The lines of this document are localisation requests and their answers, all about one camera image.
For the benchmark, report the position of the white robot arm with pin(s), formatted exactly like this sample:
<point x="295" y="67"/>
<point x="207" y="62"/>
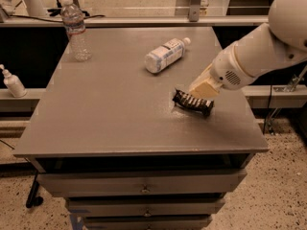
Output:
<point x="279" y="43"/>

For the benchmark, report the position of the white blue plastic bottle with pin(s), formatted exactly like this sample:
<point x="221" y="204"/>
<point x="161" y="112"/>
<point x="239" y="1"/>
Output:
<point x="166" y="54"/>

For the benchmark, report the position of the black caster leg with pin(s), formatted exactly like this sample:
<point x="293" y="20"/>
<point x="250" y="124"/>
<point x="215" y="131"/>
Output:
<point x="33" y="199"/>

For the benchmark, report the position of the grey bottom drawer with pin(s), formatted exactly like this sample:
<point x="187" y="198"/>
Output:
<point x="151" y="223"/>

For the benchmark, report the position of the white pump dispenser bottle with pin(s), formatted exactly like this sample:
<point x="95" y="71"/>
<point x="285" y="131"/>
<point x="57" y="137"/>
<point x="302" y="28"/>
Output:
<point x="13" y="83"/>

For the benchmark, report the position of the grey top drawer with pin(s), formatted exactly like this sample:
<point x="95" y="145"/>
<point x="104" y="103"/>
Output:
<point x="141" y="183"/>

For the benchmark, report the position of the grey drawer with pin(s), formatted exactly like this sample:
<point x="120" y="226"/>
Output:
<point x="145" y="206"/>
<point x="151" y="223"/>
<point x="141" y="183"/>

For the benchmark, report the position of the clear water bottle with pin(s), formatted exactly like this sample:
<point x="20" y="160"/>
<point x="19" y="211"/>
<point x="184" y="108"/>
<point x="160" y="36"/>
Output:
<point x="73" y="22"/>

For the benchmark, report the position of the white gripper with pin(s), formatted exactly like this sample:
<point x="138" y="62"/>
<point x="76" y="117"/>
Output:
<point x="227" y="68"/>

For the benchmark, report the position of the black snack bar wrapper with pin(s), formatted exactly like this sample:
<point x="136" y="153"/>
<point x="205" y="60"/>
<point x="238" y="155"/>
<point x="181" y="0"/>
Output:
<point x="189" y="102"/>

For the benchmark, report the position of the grey metal upright post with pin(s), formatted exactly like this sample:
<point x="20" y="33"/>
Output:
<point x="194" y="10"/>

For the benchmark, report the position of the grey middle drawer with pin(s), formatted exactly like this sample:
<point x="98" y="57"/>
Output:
<point x="145" y="206"/>

